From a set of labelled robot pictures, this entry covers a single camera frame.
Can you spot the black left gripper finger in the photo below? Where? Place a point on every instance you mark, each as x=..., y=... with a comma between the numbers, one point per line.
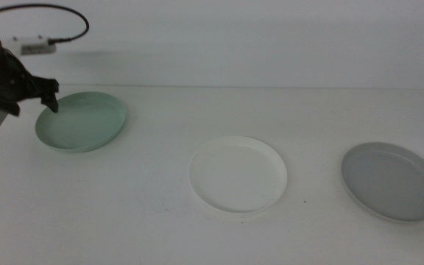
x=6, y=107
x=51, y=101

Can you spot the grey shallow bowl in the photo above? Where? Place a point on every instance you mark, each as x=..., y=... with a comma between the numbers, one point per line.
x=392, y=182

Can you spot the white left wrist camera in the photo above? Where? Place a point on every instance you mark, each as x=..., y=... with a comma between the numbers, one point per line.
x=31, y=46

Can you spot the white shallow bowl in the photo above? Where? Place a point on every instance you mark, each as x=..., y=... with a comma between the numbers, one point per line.
x=237, y=174

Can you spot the pale green shallow bowl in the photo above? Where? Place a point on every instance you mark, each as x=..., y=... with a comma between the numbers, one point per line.
x=81, y=123

